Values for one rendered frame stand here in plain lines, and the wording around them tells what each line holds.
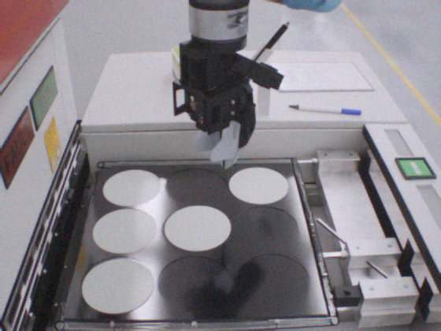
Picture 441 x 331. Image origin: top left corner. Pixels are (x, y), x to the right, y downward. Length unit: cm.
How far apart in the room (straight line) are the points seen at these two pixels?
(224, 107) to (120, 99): 39
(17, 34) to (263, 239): 45
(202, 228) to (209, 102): 23
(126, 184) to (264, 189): 24
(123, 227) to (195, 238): 12
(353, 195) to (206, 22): 44
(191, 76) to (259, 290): 29
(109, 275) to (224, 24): 37
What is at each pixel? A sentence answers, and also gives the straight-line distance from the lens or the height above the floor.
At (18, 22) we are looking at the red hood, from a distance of 51.
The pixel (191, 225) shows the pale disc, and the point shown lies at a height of 90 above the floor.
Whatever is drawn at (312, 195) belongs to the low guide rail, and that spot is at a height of 85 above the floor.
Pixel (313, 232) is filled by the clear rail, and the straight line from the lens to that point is 75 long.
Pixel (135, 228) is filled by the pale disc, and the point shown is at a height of 90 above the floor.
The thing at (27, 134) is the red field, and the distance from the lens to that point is 65.
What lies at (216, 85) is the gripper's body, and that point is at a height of 113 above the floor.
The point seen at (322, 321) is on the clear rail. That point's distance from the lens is 64.
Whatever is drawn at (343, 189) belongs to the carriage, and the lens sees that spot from 88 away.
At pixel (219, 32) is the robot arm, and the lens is 58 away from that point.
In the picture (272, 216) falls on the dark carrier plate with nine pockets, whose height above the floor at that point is 90.
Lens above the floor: 141
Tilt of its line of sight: 36 degrees down
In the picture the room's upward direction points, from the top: straight up
